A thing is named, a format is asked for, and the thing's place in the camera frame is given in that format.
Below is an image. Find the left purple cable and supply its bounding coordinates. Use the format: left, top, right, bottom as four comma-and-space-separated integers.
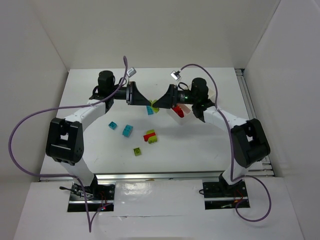
8, 55, 129, 233

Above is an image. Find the white divided container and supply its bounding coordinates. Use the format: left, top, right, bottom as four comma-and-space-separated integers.
166, 88, 213, 125

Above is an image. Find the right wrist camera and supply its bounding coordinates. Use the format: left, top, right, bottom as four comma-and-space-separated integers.
170, 70, 181, 81

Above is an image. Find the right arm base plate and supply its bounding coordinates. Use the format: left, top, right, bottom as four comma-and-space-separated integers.
198, 181, 250, 210

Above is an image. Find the long green lego brick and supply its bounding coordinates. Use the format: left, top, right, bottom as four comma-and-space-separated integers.
150, 99, 160, 114

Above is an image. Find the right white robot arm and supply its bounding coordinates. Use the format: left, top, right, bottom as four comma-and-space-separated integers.
152, 77, 271, 192

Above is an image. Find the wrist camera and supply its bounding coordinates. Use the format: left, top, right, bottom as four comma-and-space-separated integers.
126, 67, 137, 78
170, 70, 181, 81

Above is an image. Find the curved teal lego brick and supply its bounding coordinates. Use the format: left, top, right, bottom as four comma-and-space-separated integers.
122, 124, 133, 138

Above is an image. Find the small teal lego brick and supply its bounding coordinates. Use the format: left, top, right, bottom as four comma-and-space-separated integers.
108, 121, 118, 130

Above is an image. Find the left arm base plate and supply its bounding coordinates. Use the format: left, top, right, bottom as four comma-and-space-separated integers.
59, 183, 116, 213

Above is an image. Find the small green lego brick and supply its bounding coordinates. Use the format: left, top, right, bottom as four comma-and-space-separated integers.
133, 147, 142, 157

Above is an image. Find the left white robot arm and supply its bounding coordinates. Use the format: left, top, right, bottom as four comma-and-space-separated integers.
45, 67, 151, 196

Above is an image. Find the long teal lego brick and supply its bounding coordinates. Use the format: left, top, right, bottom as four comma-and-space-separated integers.
146, 105, 154, 116

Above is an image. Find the long red lego brick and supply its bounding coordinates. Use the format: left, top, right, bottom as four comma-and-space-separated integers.
172, 105, 185, 118

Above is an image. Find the green red curved lego stack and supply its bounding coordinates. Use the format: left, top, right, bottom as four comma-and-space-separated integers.
143, 129, 158, 144

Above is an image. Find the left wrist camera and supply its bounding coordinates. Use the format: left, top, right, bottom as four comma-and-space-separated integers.
126, 67, 137, 78

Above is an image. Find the front aluminium rail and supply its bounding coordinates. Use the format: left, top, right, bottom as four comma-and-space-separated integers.
39, 169, 275, 182

